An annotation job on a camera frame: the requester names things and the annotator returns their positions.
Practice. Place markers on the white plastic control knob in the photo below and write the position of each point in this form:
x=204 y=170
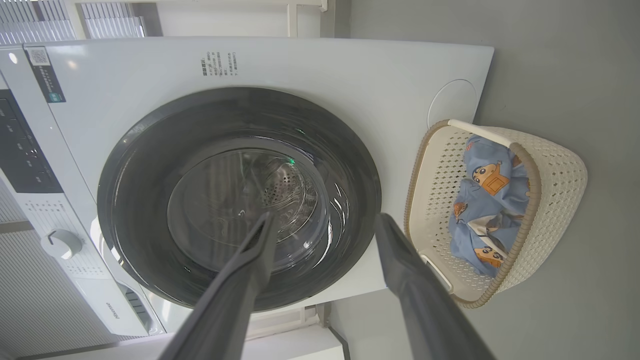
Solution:
x=61 y=244

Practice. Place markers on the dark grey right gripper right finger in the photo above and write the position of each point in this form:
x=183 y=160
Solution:
x=420 y=300

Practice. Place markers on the blue cartoon print garment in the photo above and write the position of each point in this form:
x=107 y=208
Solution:
x=492 y=160
x=475 y=230

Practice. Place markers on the round white filter cover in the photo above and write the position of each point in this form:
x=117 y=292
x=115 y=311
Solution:
x=452 y=102

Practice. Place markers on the white front-load washing machine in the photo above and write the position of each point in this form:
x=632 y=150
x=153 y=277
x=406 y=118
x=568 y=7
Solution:
x=350 y=75

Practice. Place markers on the black washer control display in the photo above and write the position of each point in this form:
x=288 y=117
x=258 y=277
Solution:
x=22 y=150

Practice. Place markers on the white detergent drawer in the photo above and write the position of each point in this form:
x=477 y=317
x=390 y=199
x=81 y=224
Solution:
x=115 y=310

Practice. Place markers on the cream perforated laundry basket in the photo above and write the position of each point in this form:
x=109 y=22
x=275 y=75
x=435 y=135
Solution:
x=555 y=165

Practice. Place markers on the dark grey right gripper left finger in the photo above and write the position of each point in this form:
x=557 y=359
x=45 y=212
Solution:
x=230 y=300

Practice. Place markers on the white slatted window blind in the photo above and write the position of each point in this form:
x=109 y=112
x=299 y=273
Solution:
x=112 y=20
x=35 y=20

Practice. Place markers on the dark QR code sticker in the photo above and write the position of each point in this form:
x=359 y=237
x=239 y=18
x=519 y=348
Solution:
x=46 y=75

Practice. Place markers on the black round glass washer door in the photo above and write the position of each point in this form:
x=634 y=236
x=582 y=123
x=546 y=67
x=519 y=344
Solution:
x=150 y=165

